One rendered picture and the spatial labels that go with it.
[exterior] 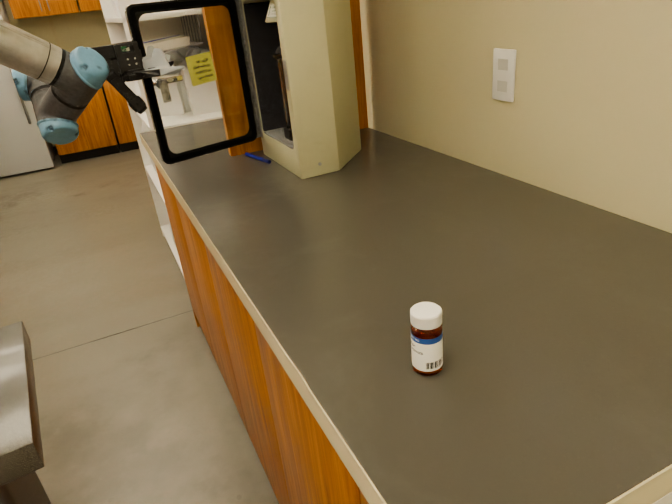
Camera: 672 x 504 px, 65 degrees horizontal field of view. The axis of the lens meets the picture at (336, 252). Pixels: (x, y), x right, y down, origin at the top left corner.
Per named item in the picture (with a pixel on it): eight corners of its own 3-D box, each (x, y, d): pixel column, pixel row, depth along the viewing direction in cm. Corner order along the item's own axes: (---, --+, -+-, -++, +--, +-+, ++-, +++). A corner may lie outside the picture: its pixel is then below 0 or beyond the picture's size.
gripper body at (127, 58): (140, 41, 118) (83, 49, 114) (150, 80, 122) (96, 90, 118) (136, 40, 124) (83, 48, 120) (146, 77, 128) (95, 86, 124)
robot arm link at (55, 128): (57, 112, 105) (44, 69, 108) (34, 144, 111) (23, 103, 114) (95, 120, 111) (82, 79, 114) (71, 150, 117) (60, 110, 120)
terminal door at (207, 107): (258, 139, 159) (234, -7, 142) (164, 166, 143) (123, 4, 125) (256, 139, 160) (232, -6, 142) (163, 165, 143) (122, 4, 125)
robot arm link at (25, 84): (26, 112, 117) (18, 82, 119) (79, 103, 120) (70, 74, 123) (14, 89, 109) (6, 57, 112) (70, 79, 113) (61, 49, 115)
